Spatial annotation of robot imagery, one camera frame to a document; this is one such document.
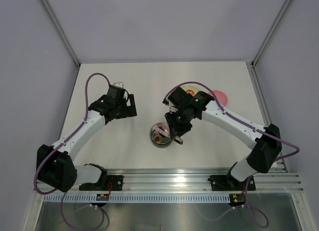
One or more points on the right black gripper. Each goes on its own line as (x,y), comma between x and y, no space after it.
(176,129)

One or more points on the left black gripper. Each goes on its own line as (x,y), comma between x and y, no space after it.
(130,109)

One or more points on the round steel lunch box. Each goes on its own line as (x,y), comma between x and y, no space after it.
(165,141)

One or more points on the pink steel tongs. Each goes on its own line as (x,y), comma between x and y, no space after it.
(163,129)

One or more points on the small noodle soup cup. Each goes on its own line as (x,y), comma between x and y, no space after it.
(157,138)

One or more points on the cream round plate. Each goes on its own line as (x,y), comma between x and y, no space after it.
(194,88)

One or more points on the pink round lid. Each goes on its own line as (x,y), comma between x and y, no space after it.
(220,96)

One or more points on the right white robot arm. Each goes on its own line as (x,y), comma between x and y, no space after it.
(262,141)

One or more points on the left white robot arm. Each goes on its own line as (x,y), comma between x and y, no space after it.
(55,163)

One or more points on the red shrimp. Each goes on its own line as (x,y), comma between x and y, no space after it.
(190,92)

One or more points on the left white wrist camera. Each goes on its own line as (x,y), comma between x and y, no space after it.
(119,84)

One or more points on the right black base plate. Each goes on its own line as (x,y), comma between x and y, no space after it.
(224,182)

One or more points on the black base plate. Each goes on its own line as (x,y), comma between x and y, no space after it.
(224,182)
(110,182)

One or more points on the aluminium mounting rail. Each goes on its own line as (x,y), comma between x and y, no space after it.
(196,181)

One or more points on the white slotted cable duct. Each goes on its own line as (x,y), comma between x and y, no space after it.
(146,198)

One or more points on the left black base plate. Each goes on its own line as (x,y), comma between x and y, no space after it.
(110,182)

